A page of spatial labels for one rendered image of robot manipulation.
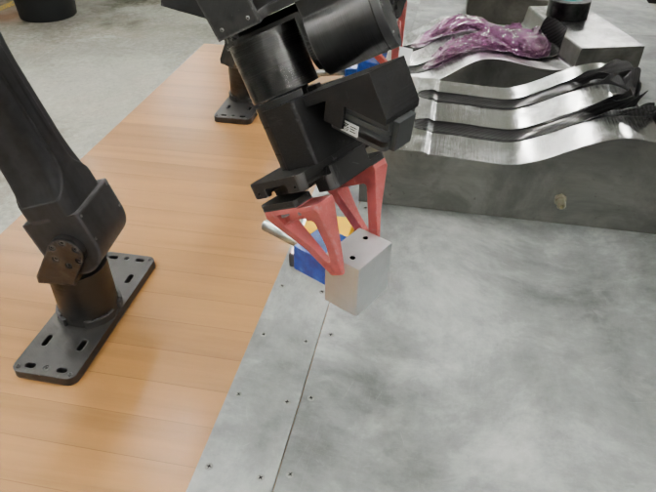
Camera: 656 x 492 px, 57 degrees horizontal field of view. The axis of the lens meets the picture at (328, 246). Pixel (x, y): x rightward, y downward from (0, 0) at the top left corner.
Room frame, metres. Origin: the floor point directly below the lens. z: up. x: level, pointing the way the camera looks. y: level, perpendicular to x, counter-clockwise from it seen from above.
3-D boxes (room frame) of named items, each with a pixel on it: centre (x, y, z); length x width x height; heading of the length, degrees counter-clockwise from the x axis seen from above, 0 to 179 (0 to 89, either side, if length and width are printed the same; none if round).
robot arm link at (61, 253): (0.50, 0.26, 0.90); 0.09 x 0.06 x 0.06; 173
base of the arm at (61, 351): (0.50, 0.27, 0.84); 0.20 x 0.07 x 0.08; 169
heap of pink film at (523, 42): (1.17, -0.30, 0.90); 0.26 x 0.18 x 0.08; 96
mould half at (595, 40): (1.17, -0.30, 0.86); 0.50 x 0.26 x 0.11; 96
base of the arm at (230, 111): (1.09, 0.15, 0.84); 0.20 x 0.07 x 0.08; 169
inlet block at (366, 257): (0.44, 0.01, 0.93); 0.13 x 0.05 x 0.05; 52
